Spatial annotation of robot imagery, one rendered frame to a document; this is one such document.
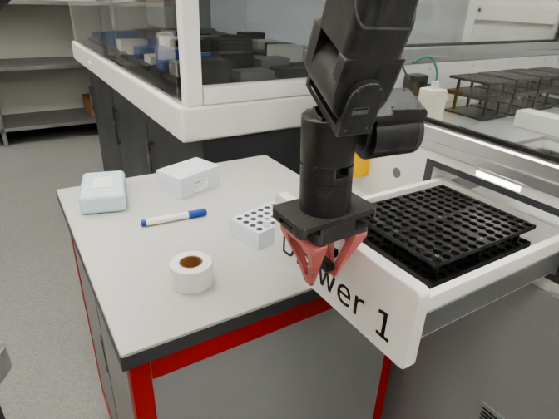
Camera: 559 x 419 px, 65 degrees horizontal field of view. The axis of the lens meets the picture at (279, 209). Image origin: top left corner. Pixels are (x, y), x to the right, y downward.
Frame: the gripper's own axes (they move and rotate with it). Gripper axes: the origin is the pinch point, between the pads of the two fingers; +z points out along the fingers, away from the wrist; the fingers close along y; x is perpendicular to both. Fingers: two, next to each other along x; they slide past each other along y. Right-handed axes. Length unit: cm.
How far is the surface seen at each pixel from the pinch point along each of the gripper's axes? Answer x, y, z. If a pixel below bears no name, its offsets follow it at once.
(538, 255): -9.4, 30.9, 2.6
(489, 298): -9.7, 20.6, 5.6
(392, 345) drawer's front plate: -9.3, 3.8, 5.8
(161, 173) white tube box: 62, -1, 9
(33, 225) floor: 216, -35, 89
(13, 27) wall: 424, -13, 3
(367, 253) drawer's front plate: -3.0, 4.4, -3.0
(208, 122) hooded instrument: 83, 20, 5
